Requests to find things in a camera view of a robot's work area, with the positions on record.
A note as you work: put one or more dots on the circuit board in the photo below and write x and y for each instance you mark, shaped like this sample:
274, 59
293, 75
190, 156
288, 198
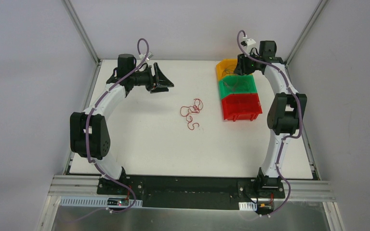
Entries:
117, 202
263, 209

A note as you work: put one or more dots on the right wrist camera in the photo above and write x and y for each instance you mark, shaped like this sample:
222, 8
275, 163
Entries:
248, 43

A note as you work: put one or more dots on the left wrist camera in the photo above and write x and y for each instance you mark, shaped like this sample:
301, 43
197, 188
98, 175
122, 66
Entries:
146, 55

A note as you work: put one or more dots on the left white cable duct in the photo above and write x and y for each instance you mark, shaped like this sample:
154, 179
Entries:
83, 201

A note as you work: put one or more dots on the red plastic bin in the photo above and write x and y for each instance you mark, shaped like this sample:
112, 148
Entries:
244, 106

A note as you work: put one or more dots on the right white cable duct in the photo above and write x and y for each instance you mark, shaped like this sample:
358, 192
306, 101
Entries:
247, 206

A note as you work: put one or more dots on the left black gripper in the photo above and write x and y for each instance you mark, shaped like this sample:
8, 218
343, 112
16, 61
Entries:
154, 80

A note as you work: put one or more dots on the left circuit board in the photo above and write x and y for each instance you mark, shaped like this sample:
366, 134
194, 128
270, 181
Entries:
117, 202

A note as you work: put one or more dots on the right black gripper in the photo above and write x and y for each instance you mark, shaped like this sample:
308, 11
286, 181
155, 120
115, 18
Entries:
242, 66

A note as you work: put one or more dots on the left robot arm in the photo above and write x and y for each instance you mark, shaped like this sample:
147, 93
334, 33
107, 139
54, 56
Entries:
89, 135

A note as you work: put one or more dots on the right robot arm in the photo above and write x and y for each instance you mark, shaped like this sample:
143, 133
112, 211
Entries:
285, 116

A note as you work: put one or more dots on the green plastic bin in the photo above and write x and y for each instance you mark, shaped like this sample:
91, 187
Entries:
235, 84

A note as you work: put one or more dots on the white cable duct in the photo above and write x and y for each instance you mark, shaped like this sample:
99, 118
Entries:
83, 201
247, 206

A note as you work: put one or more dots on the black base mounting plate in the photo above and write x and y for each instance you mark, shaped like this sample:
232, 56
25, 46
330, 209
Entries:
216, 193

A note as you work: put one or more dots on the yellow plastic bin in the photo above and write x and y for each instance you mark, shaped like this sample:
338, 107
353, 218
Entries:
225, 68

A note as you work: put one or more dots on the right circuit board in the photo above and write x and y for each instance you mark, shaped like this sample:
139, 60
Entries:
263, 209

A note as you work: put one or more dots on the aluminium frame rail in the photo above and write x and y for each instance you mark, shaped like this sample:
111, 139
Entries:
310, 205

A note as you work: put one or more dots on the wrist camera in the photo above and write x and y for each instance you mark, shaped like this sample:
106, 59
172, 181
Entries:
146, 55
248, 43

